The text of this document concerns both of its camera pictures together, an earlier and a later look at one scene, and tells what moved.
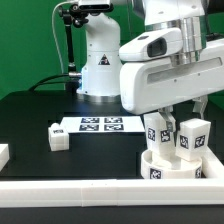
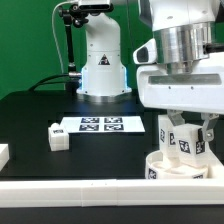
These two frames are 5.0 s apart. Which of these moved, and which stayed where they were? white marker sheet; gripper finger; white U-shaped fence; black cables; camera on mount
Moved: gripper finger
Stayed: white marker sheet; black cables; white U-shaped fence; camera on mount
